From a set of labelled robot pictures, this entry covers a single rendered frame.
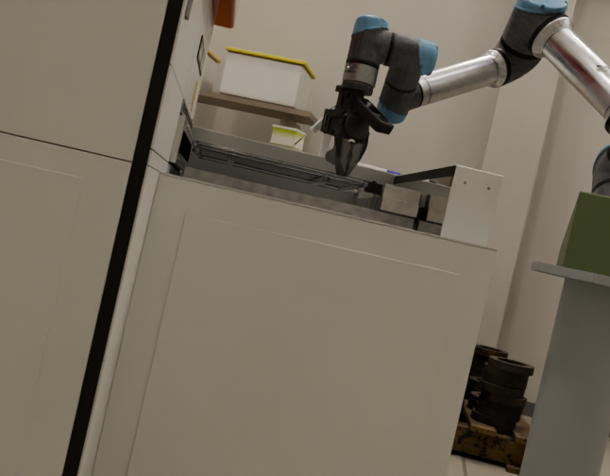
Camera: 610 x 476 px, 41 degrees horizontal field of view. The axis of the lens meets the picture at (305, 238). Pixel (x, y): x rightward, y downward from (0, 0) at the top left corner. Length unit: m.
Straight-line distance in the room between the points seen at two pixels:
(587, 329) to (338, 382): 0.58
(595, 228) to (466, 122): 3.16
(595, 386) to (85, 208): 1.10
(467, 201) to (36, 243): 0.78
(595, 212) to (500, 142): 2.96
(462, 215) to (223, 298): 0.48
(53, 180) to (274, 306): 0.45
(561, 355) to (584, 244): 0.24
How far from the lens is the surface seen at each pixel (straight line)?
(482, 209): 1.57
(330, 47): 5.05
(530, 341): 4.91
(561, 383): 1.82
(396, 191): 1.72
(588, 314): 1.80
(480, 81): 2.07
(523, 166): 4.74
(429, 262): 1.48
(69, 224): 1.25
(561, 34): 2.04
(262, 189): 1.71
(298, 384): 1.47
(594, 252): 1.81
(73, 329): 1.27
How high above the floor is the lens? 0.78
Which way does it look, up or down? 1 degrees down
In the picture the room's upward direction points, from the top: 13 degrees clockwise
